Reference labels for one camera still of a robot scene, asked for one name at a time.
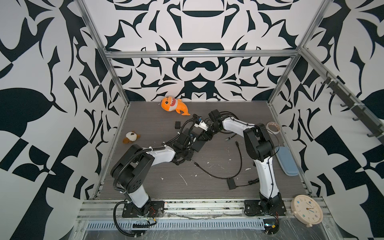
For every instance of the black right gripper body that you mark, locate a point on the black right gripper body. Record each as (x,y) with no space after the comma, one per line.
(212,130)

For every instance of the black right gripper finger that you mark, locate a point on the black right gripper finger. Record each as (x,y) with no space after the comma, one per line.
(202,138)
(209,136)

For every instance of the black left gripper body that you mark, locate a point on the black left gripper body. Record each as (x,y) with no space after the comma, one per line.
(183,152)

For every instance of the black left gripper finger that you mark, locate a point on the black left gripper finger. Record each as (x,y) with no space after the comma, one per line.
(188,154)
(178,161)

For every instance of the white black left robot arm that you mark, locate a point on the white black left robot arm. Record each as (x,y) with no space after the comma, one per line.
(130,171)

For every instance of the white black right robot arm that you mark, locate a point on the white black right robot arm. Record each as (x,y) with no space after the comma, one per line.
(259,146)

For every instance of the orange plush fish toy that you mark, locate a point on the orange plush fish toy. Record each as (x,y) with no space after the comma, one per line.
(171,104)

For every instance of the small brown plush toy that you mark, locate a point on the small brown plush toy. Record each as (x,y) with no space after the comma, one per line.
(131,137)

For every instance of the white double-sided tape roll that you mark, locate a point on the white double-sided tape roll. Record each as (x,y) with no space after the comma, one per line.
(273,127)

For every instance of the blue glasses case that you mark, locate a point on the blue glasses case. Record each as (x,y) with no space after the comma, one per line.
(286,161)

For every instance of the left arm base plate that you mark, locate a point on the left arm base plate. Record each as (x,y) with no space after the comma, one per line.
(151,209)

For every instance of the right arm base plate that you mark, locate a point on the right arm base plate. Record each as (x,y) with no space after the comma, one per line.
(264,207)

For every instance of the aluminium frame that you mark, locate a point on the aluminium frame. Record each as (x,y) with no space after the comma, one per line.
(270,51)

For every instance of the cream round wall clock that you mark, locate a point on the cream round wall clock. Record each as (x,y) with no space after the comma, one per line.
(307,210)

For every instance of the grey wall hook rail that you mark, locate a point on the grey wall hook rail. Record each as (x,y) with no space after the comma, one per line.
(361,111)

